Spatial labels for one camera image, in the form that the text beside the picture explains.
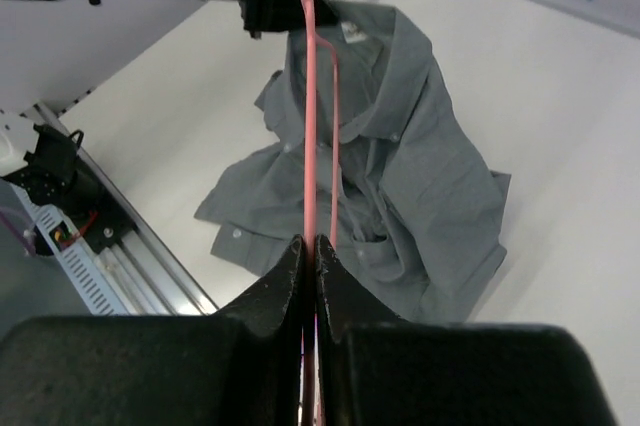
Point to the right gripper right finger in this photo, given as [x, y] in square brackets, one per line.
[379, 369]

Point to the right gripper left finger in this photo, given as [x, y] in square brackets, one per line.
[238, 366]

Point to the pink wire hanger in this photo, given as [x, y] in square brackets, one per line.
[313, 41]

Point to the grey button-up shirt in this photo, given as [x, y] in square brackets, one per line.
[417, 211]

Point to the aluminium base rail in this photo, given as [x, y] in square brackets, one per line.
[147, 277]

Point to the perforated grey cable duct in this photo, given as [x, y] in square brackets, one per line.
[77, 261]

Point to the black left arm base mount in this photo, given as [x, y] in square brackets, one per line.
[57, 176]

